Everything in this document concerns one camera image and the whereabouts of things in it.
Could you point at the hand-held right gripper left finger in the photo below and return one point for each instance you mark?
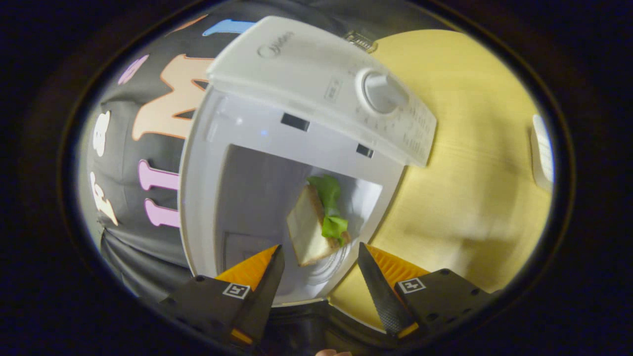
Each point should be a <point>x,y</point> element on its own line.
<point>264,291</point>

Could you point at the small rectangular food tray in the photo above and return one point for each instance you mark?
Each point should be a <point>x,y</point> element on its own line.
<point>543,153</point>

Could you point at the white microwave oven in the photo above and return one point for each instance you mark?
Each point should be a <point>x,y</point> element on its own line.
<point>296,64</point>

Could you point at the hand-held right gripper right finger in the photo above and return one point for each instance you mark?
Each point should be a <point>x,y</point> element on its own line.
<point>378,291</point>

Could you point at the toast bread sandwich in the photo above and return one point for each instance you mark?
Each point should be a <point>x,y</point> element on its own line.
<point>306,232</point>

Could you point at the glass turntable plate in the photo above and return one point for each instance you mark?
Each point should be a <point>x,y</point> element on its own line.
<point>329,269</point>

